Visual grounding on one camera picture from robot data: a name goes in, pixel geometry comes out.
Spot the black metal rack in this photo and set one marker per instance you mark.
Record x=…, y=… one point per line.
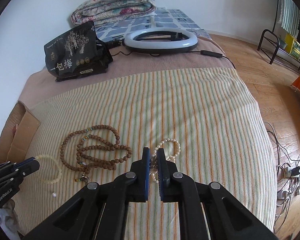
x=279, y=46

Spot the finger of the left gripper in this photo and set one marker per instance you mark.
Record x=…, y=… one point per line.
x=28, y=164
x=25, y=173

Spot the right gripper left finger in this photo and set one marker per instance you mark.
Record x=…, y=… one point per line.
x=98, y=211

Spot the white power strip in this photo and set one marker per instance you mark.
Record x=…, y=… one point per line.
x=289, y=182

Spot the striped yellow towel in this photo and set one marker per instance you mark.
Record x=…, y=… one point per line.
x=206, y=118

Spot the green striped hanging towel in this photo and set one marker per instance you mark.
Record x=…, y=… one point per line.
x=289, y=17

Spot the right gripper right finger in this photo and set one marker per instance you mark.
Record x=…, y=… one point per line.
x=206, y=211

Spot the white ring light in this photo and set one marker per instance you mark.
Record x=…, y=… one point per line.
x=161, y=40

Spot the brown blanket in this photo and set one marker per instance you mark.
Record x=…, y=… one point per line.
x=42, y=85

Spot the brown wooden bead mala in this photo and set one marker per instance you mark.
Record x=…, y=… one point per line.
x=86, y=148

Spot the blue checkered bed sheet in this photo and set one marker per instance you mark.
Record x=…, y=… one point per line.
x=171, y=18

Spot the folded floral quilt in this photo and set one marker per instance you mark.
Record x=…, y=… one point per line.
x=109, y=11

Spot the brown cardboard box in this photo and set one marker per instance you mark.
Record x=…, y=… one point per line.
x=17, y=134

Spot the black snack bag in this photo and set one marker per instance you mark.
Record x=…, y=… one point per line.
x=77, y=53

